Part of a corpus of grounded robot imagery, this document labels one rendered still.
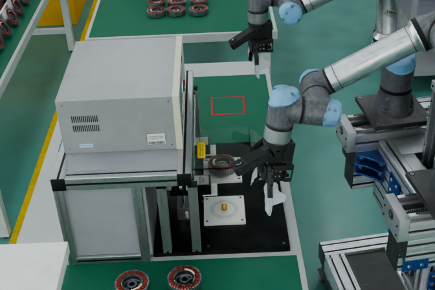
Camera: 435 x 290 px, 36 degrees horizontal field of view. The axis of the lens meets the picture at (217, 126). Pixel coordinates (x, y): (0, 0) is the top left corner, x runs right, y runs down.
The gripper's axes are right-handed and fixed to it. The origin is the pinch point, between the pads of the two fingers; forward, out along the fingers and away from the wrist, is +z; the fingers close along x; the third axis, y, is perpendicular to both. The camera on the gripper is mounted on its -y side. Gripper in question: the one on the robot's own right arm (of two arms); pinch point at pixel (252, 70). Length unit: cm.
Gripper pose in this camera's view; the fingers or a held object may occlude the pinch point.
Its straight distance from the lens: 254.8
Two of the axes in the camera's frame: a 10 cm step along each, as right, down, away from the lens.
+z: 0.4, 8.4, 5.5
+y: 9.9, -1.2, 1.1
